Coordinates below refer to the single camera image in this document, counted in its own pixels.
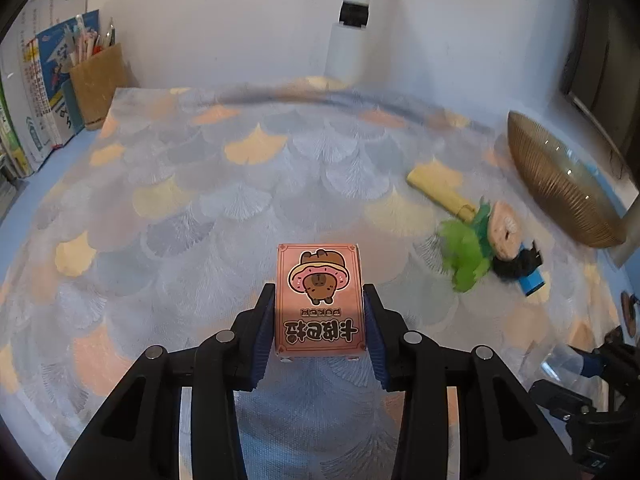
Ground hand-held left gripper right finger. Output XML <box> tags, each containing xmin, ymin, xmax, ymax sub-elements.
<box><xmin>362</xmin><ymin>282</ymin><xmax>587</xmax><ymax>480</ymax></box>

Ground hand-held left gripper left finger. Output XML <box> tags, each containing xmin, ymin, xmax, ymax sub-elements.
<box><xmin>55</xmin><ymin>282</ymin><xmax>279</xmax><ymax>480</ymax></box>

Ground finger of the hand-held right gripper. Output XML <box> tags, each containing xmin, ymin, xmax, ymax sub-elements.
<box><xmin>577</xmin><ymin>349</ymin><xmax>618</xmax><ymax>380</ymax></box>

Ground pink cartoon box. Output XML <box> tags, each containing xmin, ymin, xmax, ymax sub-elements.
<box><xmin>274</xmin><ymin>242</ymin><xmax>370</xmax><ymax>363</ymax></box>

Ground gold ribbed glass bowl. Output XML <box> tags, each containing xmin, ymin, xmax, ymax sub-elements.
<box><xmin>507</xmin><ymin>110</ymin><xmax>629</xmax><ymax>249</ymax></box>

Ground grey flat bar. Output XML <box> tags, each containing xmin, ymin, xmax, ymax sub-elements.
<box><xmin>611</xmin><ymin>207</ymin><xmax>640</xmax><ymax>267</ymax></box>

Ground green feather toy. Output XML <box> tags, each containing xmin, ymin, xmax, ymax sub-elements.
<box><xmin>436</xmin><ymin>197</ymin><xmax>494</xmax><ymax>294</ymax></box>

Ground black plush toy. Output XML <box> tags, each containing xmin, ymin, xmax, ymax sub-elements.
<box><xmin>492</xmin><ymin>241</ymin><xmax>545</xmax><ymax>281</ymax></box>

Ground fan-patterned table mat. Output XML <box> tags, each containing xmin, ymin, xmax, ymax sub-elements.
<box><xmin>0</xmin><ymin>75</ymin><xmax>628</xmax><ymax>480</ymax></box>

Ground pink donut toy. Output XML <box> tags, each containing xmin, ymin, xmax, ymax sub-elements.
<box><xmin>487</xmin><ymin>200</ymin><xmax>522</xmax><ymax>262</ymax></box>

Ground yellow packet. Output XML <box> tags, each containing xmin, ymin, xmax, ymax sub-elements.
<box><xmin>406</xmin><ymin>157</ymin><xmax>479</xmax><ymax>222</ymax></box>

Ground brown pen holder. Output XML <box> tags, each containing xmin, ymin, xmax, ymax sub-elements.
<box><xmin>69</xmin><ymin>42</ymin><xmax>130</xmax><ymax>132</ymax></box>

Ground dark monitor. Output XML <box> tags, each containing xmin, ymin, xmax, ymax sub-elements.
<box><xmin>561</xmin><ymin>0</ymin><xmax>640</xmax><ymax>177</ymax></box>

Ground white lamp pole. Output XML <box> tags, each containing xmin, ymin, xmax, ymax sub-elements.
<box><xmin>325</xmin><ymin>0</ymin><xmax>378</xmax><ymax>81</ymax></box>

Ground row of books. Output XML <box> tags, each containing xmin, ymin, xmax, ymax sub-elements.
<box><xmin>0</xmin><ymin>0</ymin><xmax>101</xmax><ymax>181</ymax></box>

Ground bunch of pens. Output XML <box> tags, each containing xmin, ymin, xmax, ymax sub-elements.
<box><xmin>64</xmin><ymin>16</ymin><xmax>118</xmax><ymax>67</ymax></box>

